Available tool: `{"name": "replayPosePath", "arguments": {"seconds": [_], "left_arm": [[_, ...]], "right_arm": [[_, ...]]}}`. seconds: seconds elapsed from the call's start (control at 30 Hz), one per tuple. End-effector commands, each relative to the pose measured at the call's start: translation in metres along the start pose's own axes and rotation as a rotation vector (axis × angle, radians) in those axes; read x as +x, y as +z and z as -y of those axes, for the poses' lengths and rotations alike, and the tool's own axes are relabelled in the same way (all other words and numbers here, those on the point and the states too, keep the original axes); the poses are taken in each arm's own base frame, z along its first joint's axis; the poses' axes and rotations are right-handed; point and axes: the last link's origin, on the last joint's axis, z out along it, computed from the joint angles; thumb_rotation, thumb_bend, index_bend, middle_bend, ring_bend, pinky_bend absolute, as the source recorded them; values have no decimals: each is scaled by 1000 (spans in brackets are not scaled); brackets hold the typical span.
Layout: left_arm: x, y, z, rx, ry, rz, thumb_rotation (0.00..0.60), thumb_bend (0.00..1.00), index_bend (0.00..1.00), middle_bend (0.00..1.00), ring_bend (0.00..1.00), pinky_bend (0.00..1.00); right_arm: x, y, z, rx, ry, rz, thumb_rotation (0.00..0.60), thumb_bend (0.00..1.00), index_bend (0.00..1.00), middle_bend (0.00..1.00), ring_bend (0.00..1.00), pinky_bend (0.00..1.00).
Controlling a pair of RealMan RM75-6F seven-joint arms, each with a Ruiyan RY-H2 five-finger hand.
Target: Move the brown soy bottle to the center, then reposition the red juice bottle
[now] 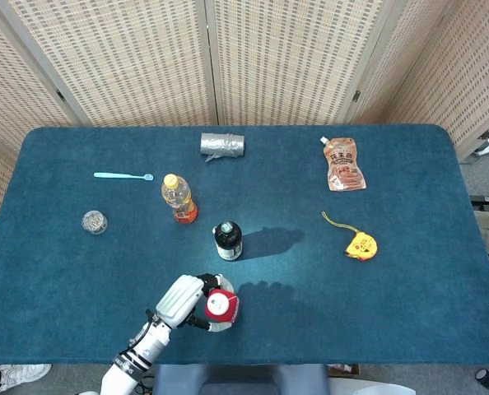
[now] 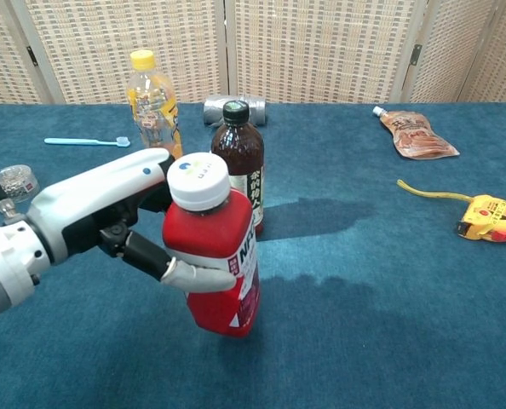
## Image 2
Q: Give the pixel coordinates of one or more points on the red juice bottle white cap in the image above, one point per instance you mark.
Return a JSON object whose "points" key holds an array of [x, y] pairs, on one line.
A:
{"points": [[210, 230]]}

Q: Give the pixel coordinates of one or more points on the black screen hinge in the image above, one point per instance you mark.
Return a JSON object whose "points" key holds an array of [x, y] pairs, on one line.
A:
{"points": [[416, 54], [32, 56]]}

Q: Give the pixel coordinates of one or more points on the orange drink bottle yellow cap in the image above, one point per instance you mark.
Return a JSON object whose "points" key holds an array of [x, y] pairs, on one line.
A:
{"points": [[151, 106]]}

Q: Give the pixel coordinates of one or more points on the brown spout pouch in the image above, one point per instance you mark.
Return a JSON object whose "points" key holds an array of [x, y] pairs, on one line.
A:
{"points": [[415, 136]]}

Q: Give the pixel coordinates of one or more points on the yellow tape measure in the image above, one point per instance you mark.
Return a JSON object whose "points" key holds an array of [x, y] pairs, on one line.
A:
{"points": [[491, 217]]}

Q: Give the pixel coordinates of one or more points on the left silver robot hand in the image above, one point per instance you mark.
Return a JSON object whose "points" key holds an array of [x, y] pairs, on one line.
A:
{"points": [[95, 191]]}

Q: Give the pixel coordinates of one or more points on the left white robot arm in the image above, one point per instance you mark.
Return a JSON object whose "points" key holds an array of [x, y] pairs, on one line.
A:
{"points": [[1, 264]]}

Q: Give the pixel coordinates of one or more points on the grey tape-wrapped roll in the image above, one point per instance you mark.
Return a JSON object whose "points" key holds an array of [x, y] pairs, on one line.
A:
{"points": [[212, 113]]}

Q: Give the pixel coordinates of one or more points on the woven folding screen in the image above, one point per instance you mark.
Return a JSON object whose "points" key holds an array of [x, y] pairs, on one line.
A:
{"points": [[321, 42]]}

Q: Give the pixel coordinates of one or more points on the blue felt table cover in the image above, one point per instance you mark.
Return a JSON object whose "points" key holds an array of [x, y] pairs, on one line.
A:
{"points": [[363, 319]]}

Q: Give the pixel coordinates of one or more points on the clear cup of metal clips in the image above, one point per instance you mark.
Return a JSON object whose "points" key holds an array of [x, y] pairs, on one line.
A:
{"points": [[16, 183]]}

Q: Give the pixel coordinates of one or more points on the dark tea bottle black cap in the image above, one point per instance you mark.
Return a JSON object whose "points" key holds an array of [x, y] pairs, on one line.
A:
{"points": [[236, 145]]}

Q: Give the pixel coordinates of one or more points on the light blue toothbrush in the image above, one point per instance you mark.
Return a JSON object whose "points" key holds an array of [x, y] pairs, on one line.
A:
{"points": [[78, 141]]}

